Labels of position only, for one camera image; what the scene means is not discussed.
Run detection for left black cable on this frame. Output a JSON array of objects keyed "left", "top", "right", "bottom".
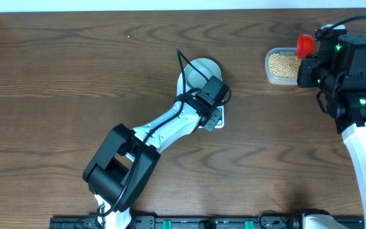
[{"left": 97, "top": 47, "right": 233, "bottom": 220}]

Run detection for yellow soybeans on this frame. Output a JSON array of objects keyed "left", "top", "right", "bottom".
[{"left": 269, "top": 53, "right": 301, "bottom": 78}]

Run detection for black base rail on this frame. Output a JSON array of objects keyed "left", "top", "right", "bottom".
[{"left": 48, "top": 209, "right": 366, "bottom": 229}]

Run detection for clear plastic container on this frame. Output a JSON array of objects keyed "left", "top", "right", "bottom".
[{"left": 265, "top": 48, "right": 301, "bottom": 86}]

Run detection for white digital kitchen scale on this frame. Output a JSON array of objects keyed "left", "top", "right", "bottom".
[{"left": 177, "top": 73, "right": 225, "bottom": 128}]

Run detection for grey round bowl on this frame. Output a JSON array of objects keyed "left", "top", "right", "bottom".
[{"left": 184, "top": 58, "right": 222, "bottom": 91}]

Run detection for red measuring scoop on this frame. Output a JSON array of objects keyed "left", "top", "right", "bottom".
[{"left": 297, "top": 34, "right": 315, "bottom": 59}]

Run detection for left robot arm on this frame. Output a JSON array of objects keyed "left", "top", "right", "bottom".
[{"left": 83, "top": 76, "right": 231, "bottom": 228}]

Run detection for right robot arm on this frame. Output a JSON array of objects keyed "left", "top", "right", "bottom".
[{"left": 297, "top": 25, "right": 366, "bottom": 228}]

